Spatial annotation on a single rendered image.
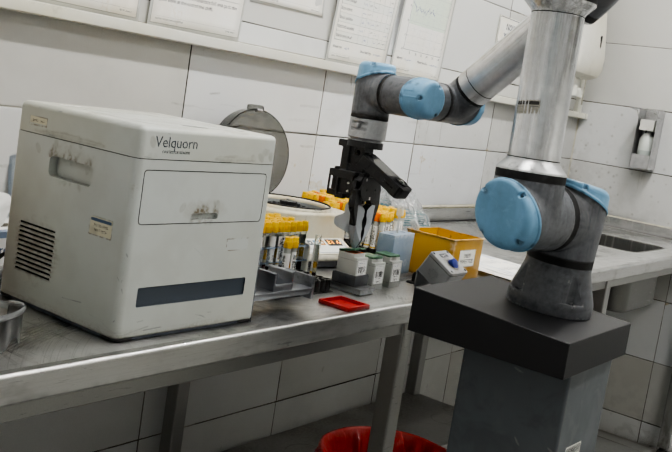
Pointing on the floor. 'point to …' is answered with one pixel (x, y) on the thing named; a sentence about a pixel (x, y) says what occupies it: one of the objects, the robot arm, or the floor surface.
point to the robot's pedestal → (525, 408)
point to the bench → (396, 297)
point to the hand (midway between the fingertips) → (358, 242)
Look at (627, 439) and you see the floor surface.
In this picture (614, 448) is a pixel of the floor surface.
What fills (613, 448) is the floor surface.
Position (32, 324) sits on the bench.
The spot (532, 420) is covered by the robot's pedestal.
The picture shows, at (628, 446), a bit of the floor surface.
